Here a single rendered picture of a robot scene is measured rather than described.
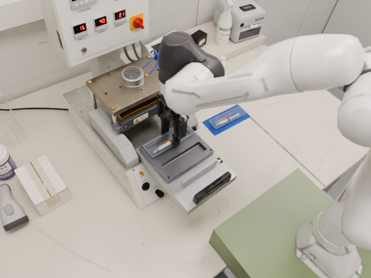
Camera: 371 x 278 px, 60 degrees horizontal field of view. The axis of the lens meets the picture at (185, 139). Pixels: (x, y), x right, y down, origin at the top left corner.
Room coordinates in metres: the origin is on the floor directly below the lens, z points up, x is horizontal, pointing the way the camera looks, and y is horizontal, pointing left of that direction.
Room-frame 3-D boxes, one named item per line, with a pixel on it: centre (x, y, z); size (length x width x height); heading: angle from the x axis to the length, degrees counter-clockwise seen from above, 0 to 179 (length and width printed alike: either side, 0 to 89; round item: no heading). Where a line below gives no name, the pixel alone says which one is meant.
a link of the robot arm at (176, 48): (0.66, 0.01, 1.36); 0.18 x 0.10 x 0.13; 62
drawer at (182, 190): (0.61, -0.01, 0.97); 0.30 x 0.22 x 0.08; 46
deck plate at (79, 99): (0.85, 0.24, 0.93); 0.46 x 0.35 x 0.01; 46
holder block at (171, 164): (0.65, 0.02, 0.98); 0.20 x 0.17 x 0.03; 136
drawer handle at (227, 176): (0.52, -0.11, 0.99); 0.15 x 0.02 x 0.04; 136
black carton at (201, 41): (1.53, 0.01, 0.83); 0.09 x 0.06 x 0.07; 146
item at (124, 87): (0.87, 0.22, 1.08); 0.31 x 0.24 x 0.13; 136
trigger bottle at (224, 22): (1.60, -0.13, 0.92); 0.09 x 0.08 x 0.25; 17
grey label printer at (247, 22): (1.74, -0.21, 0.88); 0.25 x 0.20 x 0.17; 37
